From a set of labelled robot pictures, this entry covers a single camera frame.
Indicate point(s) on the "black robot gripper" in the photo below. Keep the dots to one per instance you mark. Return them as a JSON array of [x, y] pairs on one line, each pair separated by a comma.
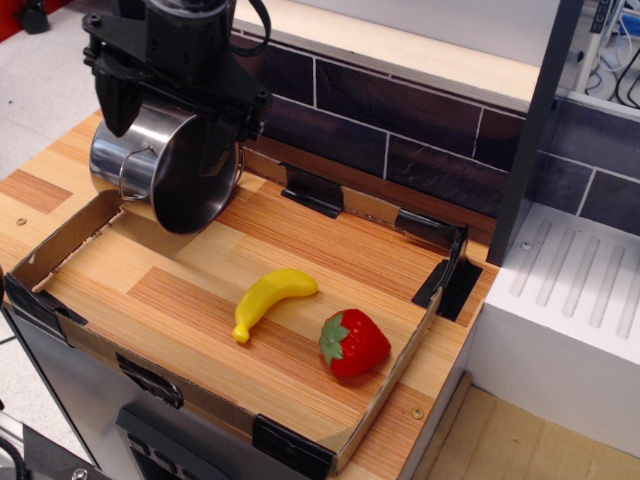
[[182, 52]]

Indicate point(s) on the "shiny metal pot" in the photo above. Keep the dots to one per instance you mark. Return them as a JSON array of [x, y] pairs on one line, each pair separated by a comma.
[[155, 167]]

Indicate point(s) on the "cardboard fence with black tape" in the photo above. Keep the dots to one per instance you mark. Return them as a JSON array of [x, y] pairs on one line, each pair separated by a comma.
[[131, 327]]

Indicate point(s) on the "yellow toy banana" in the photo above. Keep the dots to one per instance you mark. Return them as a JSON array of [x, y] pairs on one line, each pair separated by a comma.
[[267, 291]]

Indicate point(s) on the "red toy strawberry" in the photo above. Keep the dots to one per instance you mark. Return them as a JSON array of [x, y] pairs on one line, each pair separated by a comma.
[[352, 344]]

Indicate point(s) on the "brass screw right front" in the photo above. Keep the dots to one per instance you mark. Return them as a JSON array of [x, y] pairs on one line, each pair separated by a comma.
[[417, 413]]

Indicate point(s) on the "white toy sink drainboard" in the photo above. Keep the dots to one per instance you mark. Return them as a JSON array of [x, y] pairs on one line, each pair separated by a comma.
[[558, 334]]

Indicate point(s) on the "dark grey vertical post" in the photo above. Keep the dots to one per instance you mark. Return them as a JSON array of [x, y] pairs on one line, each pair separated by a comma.
[[515, 204]]

